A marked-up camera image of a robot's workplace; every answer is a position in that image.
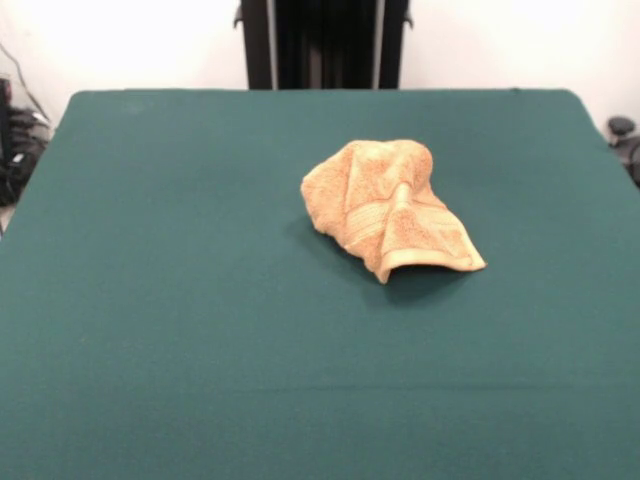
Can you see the tan terry towel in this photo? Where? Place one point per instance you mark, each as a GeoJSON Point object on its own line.
{"type": "Point", "coordinates": [380, 210]}

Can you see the black electronics box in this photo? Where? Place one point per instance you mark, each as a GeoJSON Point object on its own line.
{"type": "Point", "coordinates": [4, 125]}

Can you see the dark green table cloth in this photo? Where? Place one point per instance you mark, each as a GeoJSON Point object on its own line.
{"type": "Point", "coordinates": [200, 300]}

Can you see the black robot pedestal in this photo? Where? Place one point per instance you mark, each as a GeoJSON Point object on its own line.
{"type": "Point", "coordinates": [325, 45]}

